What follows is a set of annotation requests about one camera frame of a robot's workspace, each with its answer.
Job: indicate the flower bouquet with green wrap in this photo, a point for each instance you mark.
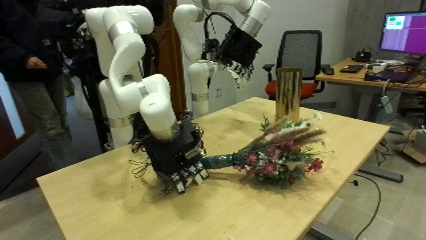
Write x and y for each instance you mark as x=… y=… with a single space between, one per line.
x=270 y=160

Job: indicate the gold cylinder vase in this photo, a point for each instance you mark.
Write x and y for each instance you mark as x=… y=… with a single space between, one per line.
x=288 y=93

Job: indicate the black mesh red seat chair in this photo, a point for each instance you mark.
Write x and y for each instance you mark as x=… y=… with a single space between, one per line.
x=300 y=50

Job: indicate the black computer mouse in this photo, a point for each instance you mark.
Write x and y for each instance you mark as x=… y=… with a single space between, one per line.
x=328 y=71

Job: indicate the black keyboard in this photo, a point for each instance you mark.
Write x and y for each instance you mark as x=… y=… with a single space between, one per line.
x=352 y=69

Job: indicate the wooden office desk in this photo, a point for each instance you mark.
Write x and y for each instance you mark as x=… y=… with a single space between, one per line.
x=350 y=78

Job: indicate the black desk phone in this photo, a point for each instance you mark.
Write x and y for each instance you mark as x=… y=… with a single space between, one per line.
x=362 y=56

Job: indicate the white desk device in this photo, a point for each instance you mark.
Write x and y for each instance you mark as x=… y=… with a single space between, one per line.
x=384 y=65

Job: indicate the white power strip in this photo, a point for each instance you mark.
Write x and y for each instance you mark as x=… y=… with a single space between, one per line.
x=386 y=105

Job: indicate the computer monitor with purple screen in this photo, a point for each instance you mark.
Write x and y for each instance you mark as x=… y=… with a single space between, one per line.
x=406 y=33

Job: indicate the grey table foot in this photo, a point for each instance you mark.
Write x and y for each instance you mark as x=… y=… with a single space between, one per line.
x=330 y=233
x=381 y=173

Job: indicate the person in khaki trousers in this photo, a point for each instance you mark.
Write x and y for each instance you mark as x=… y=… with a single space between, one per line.
x=31 y=33

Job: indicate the cardboard box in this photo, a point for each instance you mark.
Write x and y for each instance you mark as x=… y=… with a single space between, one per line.
x=413 y=150

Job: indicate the white wall socket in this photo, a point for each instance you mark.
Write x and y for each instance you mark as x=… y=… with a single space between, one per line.
x=218 y=92

